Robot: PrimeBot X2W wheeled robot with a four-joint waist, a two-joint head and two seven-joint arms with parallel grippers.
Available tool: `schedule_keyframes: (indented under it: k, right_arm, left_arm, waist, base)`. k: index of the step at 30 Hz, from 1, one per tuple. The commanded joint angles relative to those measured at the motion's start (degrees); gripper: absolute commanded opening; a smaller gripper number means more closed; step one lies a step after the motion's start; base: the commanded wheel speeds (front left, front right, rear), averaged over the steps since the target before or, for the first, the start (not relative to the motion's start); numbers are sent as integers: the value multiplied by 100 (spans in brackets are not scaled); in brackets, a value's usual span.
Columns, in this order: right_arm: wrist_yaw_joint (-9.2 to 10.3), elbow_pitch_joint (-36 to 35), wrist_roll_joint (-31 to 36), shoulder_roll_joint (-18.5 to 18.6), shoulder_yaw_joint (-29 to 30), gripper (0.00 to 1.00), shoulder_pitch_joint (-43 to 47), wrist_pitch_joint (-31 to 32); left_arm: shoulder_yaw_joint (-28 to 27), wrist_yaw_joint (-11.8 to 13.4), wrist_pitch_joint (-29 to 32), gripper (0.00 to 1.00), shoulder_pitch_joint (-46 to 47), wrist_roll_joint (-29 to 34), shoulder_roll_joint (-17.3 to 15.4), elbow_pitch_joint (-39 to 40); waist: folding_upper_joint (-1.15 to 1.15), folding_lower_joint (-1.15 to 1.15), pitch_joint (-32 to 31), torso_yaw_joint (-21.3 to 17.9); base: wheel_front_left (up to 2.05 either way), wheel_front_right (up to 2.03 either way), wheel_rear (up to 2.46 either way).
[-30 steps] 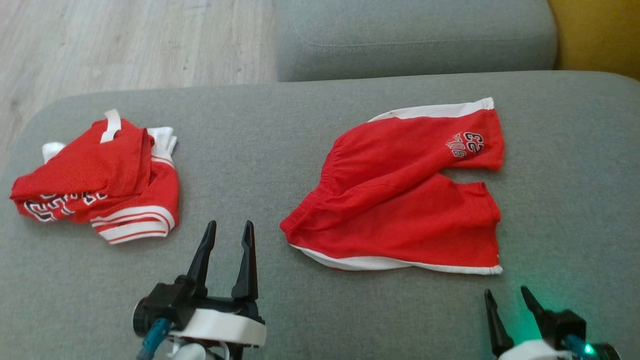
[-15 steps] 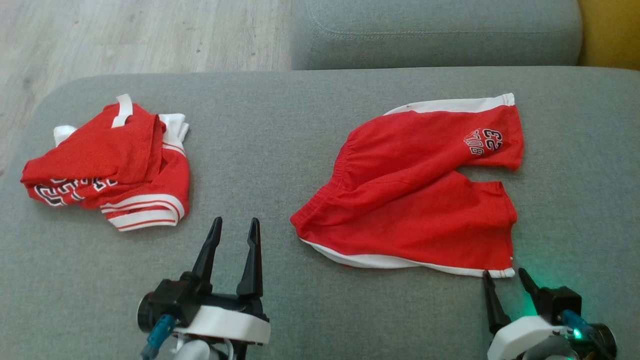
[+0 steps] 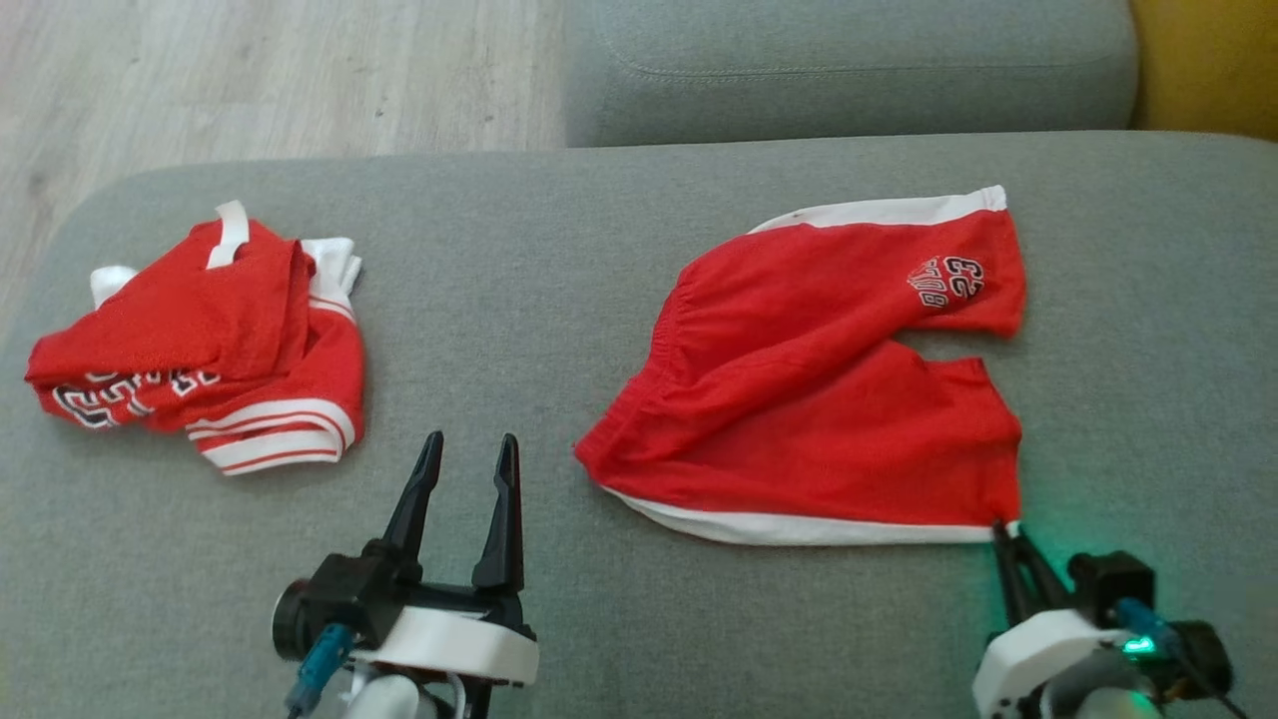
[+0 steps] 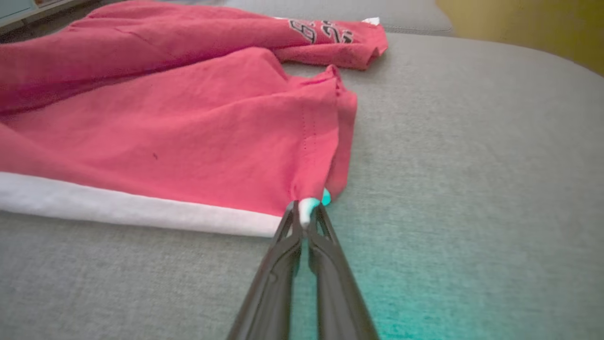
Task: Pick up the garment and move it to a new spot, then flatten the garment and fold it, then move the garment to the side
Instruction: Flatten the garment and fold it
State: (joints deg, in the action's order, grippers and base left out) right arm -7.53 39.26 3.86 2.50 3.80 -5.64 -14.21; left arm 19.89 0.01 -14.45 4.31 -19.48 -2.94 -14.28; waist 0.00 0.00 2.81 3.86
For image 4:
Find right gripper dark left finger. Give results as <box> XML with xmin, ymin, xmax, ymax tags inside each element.
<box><xmin>226</xmin><ymin>201</ymin><xmax>303</xmax><ymax>340</ymax></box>

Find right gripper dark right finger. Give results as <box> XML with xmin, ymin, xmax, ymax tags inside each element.
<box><xmin>308</xmin><ymin>203</ymin><xmax>381</xmax><ymax>340</ymax></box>

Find red shorts with white trim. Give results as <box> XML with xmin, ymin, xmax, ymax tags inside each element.
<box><xmin>0</xmin><ymin>47</ymin><xmax>358</xmax><ymax>238</ymax></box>

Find yellow sofa backrest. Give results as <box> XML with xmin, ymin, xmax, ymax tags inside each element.
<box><xmin>434</xmin><ymin>0</ymin><xmax>604</xmax><ymax>77</ymax></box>

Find pale green TV cabinet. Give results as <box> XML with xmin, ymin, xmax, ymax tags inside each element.
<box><xmin>0</xmin><ymin>0</ymin><xmax>90</xmax><ymax>34</ymax></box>

